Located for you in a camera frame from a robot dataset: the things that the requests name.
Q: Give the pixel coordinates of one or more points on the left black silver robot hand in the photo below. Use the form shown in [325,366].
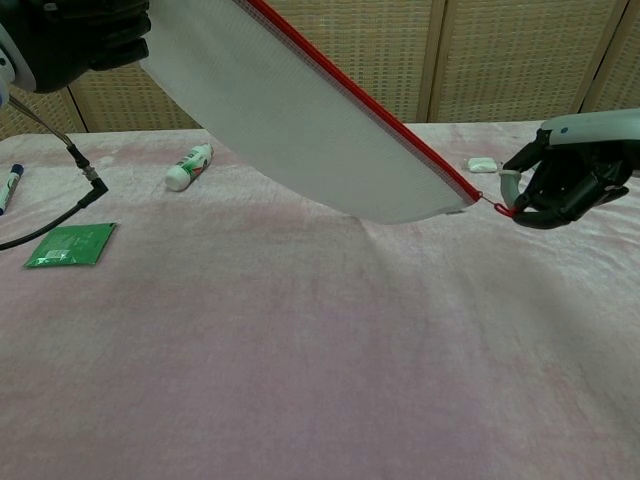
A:
[55,45]

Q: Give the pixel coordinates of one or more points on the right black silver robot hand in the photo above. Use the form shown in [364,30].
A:
[585,170]

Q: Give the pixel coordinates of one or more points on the white mesh bag red zipper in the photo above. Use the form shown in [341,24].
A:
[300,110]

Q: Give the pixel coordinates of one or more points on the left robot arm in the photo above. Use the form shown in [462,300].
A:
[4,70]

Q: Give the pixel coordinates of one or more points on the small white eraser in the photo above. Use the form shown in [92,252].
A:
[481,165]

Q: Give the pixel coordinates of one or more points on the woven bamboo folding screen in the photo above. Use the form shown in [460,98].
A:
[500,60]

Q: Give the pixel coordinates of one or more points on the blue capped whiteboard marker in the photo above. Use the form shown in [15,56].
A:
[10,187]

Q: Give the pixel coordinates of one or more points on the white glue bottle green label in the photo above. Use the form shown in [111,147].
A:
[189,167]

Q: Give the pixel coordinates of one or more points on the green square packet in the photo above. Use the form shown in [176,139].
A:
[70,245]

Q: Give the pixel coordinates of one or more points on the pink tablecloth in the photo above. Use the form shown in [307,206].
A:
[300,350]

